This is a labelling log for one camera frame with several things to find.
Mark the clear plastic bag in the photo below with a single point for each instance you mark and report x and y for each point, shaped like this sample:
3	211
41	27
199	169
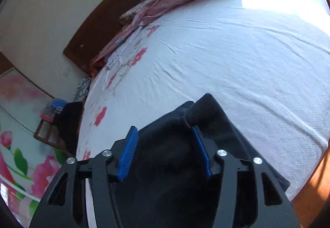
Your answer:
56	104

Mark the floral wardrobe door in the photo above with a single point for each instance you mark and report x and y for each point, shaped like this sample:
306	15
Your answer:
25	114

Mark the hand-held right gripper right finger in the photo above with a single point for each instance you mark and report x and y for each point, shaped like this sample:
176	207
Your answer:
203	155

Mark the red tasselled cloth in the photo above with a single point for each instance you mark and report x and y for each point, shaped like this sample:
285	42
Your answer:
96	66

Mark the grey patterned cloth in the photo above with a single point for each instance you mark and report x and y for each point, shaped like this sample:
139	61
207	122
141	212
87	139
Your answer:
83	88

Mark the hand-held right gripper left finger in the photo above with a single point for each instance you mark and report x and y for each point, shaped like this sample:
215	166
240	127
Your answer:
127	158

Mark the bed with white sheet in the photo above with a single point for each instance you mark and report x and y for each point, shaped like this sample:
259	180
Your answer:
232	63

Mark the black sports pants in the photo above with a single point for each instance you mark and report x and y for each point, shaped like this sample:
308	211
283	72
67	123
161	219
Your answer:
165	166

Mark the wooden headboard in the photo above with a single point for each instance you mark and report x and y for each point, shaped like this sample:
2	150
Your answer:
103	26

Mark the white wall socket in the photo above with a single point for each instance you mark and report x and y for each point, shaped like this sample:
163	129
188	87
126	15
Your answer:
67	71

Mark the black clothes pile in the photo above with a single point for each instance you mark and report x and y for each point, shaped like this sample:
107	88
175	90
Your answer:
68	119

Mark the wooden chair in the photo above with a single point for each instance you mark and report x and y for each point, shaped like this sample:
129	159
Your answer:
42	130

